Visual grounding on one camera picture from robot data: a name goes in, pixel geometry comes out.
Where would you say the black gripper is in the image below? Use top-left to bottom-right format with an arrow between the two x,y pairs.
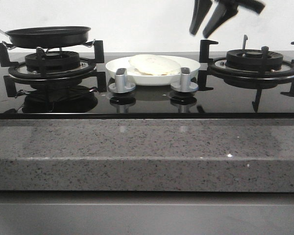
189,0 -> 265,39

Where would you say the white fried egg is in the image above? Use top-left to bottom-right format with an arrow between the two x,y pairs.
129,54 -> 181,75

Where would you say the white round plate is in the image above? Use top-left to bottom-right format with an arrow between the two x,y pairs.
106,55 -> 200,86

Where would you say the black frying pan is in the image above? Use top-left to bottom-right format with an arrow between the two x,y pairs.
0,26 -> 91,49

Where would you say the black right pan support grate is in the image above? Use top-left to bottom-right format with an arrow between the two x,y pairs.
197,40 -> 294,97

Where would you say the black pan support grate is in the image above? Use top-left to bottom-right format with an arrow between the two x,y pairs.
197,40 -> 294,97
0,40 -> 105,97

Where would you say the black right gas burner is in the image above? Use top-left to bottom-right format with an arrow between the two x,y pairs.
208,49 -> 294,87

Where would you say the black gas burner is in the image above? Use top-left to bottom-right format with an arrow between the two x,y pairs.
8,51 -> 97,84
208,49 -> 294,87

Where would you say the silver right stove knob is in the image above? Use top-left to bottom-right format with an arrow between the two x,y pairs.
171,67 -> 198,93

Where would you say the silver stove knob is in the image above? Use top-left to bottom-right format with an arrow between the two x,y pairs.
171,67 -> 198,93
108,68 -> 136,94

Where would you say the black glass cooktop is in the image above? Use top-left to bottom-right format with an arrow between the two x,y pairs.
0,64 -> 294,119

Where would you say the silver left stove knob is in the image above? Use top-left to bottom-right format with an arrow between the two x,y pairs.
108,68 -> 136,94

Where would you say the black left pan support grate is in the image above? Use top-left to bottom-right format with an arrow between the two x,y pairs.
0,40 -> 105,97

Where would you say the black left gas burner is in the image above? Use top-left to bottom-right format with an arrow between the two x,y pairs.
8,51 -> 97,84

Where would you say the silver wire pan stand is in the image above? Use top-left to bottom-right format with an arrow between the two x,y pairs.
0,38 -> 96,52

